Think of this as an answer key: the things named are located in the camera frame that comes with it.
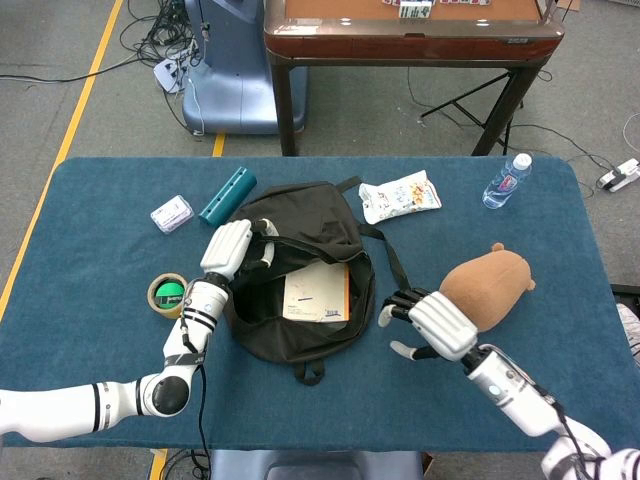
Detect small clear plastic case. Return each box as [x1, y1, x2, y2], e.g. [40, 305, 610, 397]
[150, 194, 195, 235]

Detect tangled black floor cables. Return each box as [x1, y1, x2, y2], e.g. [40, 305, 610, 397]
[119, 0, 201, 66]

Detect clear plastic water bottle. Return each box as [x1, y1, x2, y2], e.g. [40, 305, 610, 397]
[481, 152, 533, 210]

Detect brown plush toy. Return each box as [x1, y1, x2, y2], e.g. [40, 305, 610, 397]
[438, 242, 537, 334]

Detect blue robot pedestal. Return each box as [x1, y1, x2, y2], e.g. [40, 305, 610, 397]
[181, 0, 309, 135]

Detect yellow packing tape roll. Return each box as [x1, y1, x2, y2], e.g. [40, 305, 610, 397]
[146, 272, 190, 320]

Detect grey robot torso base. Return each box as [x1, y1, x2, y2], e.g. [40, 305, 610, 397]
[209, 449, 426, 480]

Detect white power strip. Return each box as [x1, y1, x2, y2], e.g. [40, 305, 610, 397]
[597, 158, 640, 194]
[152, 57, 194, 94]

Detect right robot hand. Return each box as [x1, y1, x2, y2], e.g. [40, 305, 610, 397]
[377, 287, 480, 362]

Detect white snack packet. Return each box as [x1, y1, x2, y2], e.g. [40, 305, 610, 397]
[358, 169, 443, 225]

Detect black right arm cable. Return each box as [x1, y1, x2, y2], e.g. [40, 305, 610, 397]
[529, 384, 616, 480]

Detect blue table cloth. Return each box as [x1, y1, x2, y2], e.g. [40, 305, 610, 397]
[0, 156, 640, 454]

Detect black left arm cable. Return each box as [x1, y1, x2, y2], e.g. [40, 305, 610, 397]
[180, 294, 211, 480]

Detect black fabric backpack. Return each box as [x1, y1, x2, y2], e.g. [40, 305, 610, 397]
[223, 175, 416, 386]

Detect brown mahjong table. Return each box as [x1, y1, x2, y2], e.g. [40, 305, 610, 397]
[263, 0, 566, 157]

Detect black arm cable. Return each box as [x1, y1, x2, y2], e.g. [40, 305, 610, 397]
[180, 294, 211, 480]
[529, 384, 616, 480]

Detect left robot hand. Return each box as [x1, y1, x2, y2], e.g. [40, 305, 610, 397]
[199, 217, 277, 284]

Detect white book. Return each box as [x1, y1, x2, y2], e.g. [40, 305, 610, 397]
[282, 260, 351, 323]

